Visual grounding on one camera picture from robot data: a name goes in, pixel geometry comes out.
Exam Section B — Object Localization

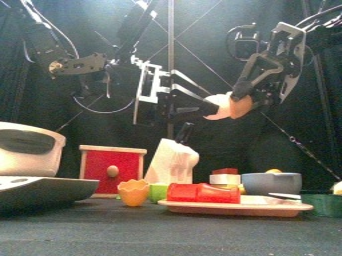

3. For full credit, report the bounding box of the red translucent toy piece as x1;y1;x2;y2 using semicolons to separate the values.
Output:
166;182;242;205

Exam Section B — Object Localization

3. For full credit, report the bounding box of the white toy pot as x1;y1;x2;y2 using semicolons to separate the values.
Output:
0;121;69;178

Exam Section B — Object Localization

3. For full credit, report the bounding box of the white toy knife block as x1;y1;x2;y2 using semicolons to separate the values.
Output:
144;137;201;186

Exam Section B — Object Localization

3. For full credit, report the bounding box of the white cable loop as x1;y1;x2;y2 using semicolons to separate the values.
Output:
71;71;137;115

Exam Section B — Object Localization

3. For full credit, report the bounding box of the white red toy block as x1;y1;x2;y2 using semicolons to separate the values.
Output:
209;167;242;186

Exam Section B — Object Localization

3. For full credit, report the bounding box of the green toy cube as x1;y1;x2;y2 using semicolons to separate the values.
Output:
148;183;170;204

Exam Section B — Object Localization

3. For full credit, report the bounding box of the black toy knife handle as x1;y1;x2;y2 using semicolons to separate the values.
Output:
174;121;197;145

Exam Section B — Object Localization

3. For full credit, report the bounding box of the white toy knife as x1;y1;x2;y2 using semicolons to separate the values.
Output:
268;192;304;201

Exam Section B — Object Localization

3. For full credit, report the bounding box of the blue-grey bowl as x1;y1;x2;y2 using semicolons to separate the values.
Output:
241;171;304;196

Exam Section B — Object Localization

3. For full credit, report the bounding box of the grey toy tray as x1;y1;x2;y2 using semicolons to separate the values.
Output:
0;175;101;211

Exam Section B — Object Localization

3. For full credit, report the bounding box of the red wooden drawer box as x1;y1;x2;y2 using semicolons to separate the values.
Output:
78;144;149;197

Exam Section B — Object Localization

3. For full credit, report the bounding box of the beige plate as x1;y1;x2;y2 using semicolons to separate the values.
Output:
157;194;316;219

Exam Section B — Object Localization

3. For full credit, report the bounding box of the green container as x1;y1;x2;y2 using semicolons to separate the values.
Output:
300;192;342;219

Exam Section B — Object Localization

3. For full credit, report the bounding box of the vertical metal frame pole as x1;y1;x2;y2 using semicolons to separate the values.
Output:
166;0;177;140

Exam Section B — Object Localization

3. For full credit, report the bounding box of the diagonal metal rod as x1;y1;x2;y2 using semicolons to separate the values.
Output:
261;111;342;183

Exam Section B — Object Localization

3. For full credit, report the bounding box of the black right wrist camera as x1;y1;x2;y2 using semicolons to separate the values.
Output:
225;23;270;64

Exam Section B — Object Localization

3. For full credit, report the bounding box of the white yellow toy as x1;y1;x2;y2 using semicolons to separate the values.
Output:
331;180;342;196

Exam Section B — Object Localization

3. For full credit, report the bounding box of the peach toy eggshell half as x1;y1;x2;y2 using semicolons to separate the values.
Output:
229;91;256;120

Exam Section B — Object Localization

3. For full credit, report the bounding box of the orange toy eggshell half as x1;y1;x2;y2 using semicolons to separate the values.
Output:
117;178;152;208

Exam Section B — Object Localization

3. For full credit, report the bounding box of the white toy egg piece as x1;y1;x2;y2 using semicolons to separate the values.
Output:
202;93;234;122

